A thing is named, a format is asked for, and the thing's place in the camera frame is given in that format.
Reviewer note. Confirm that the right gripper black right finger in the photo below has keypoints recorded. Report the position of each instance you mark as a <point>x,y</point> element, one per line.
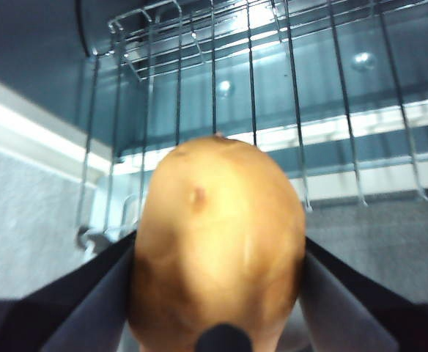
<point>364,315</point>

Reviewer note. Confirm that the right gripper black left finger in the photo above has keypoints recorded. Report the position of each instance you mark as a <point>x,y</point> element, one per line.
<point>52,315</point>

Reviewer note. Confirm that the brown potato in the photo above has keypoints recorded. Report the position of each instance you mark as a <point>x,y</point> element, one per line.
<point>217,238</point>

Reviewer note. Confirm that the white toaster oven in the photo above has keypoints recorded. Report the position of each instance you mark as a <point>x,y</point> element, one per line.
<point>34,36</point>

